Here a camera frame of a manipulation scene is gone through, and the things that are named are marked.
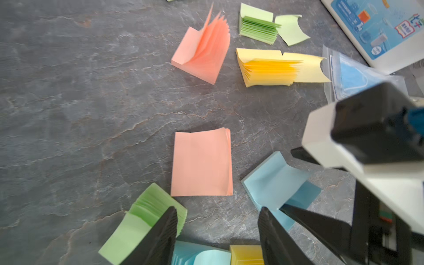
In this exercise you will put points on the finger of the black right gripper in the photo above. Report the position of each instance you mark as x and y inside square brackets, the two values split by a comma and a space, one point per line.
[332, 233]
[302, 154]

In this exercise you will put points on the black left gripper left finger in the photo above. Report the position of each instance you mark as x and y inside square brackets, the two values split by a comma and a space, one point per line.
[157, 247]

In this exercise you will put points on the bag of blue face masks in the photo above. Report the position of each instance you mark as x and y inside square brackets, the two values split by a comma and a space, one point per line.
[349, 77]

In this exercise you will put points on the pink memo pad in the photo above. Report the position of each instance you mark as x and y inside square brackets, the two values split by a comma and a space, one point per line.
[202, 164]

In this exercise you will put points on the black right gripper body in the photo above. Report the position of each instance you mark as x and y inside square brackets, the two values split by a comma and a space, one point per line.
[379, 237]

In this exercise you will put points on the green memo pad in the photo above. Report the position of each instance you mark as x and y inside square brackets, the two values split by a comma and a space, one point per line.
[138, 221]
[257, 24]

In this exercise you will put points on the white box with blue lid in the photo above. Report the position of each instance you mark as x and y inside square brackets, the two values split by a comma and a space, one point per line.
[388, 34]

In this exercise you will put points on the red memo pad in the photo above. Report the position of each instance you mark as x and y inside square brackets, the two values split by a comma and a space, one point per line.
[201, 53]

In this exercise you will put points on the small yellow memo pad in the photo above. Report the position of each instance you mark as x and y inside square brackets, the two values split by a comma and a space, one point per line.
[246, 255]

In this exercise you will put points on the torn green memo page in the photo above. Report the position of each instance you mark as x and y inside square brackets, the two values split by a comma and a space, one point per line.
[290, 30]

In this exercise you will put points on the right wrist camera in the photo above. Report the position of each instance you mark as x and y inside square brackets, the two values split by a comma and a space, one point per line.
[378, 136]

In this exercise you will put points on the torn yellow memo page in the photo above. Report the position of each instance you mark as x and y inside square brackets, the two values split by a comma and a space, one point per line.
[309, 69]

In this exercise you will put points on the blue memo pad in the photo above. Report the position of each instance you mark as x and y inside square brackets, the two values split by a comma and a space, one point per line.
[186, 253]
[274, 183]

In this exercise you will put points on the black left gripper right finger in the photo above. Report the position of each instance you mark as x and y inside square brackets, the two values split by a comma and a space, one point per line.
[278, 248]

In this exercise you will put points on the large yellow memo pad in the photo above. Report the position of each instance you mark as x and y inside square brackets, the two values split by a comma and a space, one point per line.
[266, 67]

